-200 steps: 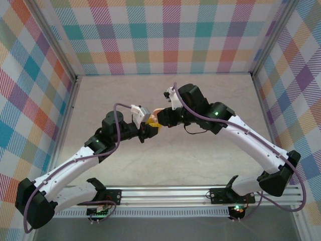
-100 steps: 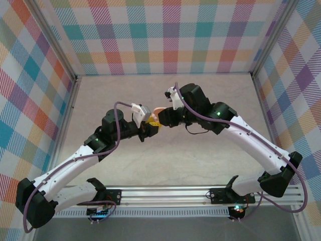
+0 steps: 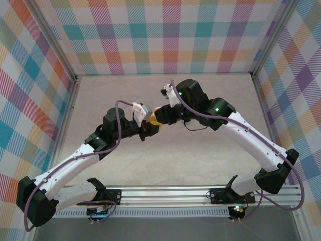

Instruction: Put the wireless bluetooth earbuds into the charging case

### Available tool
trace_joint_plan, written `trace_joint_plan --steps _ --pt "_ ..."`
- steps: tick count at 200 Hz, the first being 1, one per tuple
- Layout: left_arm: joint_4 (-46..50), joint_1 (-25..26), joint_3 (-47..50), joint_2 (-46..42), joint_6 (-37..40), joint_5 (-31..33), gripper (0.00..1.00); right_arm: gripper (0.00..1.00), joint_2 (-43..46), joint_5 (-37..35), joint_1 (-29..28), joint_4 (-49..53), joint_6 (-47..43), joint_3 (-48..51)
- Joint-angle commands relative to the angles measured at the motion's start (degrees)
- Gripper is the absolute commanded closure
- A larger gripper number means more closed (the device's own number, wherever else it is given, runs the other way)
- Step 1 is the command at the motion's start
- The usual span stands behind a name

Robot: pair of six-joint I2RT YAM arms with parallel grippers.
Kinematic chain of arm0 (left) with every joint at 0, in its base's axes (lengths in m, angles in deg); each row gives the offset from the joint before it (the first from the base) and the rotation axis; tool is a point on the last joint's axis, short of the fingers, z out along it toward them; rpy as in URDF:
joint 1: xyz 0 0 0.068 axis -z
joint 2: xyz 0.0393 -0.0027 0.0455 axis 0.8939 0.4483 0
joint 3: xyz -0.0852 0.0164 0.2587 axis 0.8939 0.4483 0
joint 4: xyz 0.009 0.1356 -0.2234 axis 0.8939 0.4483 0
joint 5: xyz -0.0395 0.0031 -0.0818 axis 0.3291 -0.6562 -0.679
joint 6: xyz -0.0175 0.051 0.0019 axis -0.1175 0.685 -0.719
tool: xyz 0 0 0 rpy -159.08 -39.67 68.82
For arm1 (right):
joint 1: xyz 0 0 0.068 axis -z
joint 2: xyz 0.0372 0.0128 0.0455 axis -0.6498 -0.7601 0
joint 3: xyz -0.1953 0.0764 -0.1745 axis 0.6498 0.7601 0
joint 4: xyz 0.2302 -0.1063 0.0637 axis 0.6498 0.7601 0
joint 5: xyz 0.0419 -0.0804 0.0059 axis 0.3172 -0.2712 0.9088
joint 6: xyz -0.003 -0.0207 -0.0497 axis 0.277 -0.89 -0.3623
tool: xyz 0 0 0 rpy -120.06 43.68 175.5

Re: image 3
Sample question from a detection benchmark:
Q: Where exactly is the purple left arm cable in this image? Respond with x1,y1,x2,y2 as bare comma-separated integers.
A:
24,100,137,232

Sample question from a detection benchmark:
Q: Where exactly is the white slotted cable duct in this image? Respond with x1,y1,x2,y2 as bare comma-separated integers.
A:
54,209,231,218

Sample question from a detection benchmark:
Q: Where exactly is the thin black gripper wire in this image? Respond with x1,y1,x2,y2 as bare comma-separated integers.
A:
184,119,210,132

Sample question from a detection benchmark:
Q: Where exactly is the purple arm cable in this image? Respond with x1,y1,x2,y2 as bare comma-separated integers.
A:
24,100,137,232
170,79,304,223

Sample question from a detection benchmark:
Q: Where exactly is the aluminium frame side rail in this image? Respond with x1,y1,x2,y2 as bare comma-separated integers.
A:
250,74,311,241
25,76,83,241

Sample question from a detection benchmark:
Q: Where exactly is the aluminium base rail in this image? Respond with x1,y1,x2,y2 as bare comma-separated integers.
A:
54,185,304,209

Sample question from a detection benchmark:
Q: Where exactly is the small controller circuit board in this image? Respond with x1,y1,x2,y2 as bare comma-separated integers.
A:
229,204,246,219
86,205,112,218

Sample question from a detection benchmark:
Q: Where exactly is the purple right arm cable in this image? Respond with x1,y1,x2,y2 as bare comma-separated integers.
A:
170,79,304,223

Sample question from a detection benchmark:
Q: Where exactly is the aluminium frame corner post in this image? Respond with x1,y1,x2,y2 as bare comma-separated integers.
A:
249,0,301,78
25,0,82,81

